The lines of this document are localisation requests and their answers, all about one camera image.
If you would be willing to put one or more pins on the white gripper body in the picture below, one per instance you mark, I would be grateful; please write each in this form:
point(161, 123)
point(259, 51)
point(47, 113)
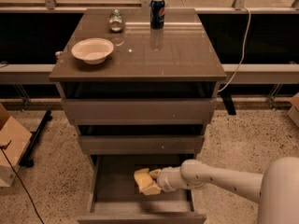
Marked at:
point(163, 179)

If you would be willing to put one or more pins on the small metal knob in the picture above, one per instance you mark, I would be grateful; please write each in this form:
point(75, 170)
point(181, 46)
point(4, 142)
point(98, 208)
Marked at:
point(58, 55)

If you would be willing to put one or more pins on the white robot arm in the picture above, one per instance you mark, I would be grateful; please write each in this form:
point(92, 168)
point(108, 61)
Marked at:
point(276, 191)

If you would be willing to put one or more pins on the grey open bottom drawer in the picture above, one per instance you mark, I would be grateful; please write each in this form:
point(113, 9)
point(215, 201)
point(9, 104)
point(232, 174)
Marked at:
point(115, 198)

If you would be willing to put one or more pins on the white bowl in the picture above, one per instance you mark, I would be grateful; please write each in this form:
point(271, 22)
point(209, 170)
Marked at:
point(92, 50)

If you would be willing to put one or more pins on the blue pepsi can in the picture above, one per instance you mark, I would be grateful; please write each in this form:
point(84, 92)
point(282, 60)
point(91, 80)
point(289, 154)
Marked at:
point(157, 14)

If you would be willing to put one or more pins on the clear glass jar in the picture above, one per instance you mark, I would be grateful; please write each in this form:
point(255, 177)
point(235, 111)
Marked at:
point(116, 21)

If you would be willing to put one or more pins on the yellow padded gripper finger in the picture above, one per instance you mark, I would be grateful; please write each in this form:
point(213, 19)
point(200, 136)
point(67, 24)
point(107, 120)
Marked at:
point(151, 190)
point(155, 173)

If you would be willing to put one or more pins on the yellow sponge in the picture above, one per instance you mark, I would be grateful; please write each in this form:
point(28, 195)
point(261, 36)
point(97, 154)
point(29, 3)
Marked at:
point(143, 180)

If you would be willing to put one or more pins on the black stand leg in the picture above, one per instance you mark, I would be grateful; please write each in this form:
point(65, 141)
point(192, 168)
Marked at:
point(26, 159)

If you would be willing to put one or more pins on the grey top drawer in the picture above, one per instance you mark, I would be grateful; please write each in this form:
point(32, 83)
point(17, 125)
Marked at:
point(134, 112)

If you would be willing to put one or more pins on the cardboard box right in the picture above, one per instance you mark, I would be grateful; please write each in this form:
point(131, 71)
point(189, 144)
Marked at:
point(293, 113)

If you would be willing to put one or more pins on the cardboard box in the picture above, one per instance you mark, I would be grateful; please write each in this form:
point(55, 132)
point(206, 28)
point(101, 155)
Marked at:
point(293, 113)
point(15, 138)

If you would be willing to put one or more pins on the grey drawer cabinet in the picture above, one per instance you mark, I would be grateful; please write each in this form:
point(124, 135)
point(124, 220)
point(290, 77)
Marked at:
point(171, 63)

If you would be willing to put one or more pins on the grey middle drawer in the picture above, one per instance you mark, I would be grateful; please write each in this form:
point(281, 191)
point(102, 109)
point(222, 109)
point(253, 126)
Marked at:
point(171, 144)

